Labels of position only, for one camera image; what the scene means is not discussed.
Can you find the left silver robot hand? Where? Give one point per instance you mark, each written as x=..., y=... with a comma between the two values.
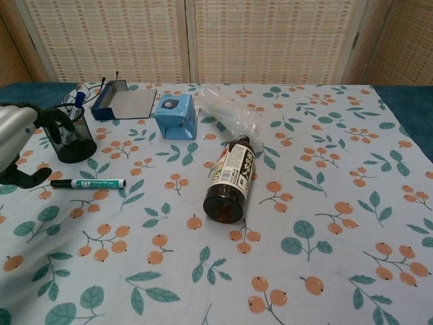
x=17, y=132

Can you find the blue whiteboard marker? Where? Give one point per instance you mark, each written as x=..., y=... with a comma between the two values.
x=80, y=99

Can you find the green whiteboard marker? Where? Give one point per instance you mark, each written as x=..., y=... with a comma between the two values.
x=94, y=183

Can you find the black round cup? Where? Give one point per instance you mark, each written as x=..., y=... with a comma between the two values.
x=81, y=149

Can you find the teal table cover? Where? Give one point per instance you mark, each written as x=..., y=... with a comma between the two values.
x=20, y=93

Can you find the thin-framed eyeglasses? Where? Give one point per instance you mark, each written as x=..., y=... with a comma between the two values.
x=86, y=89

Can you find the woven bamboo screen panel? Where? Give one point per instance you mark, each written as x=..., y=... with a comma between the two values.
x=108, y=40
x=10, y=50
x=402, y=50
x=270, y=40

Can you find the open blue glasses case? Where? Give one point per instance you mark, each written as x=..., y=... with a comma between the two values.
x=132, y=103

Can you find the small light blue box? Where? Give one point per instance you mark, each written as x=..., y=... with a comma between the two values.
x=176, y=115

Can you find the clear bag of straws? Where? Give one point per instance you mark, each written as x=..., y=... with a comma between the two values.
x=226, y=108

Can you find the dark sauce bottle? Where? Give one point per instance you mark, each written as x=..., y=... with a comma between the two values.
x=230, y=176

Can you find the floral print tablecloth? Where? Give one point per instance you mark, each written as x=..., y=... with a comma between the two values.
x=304, y=203

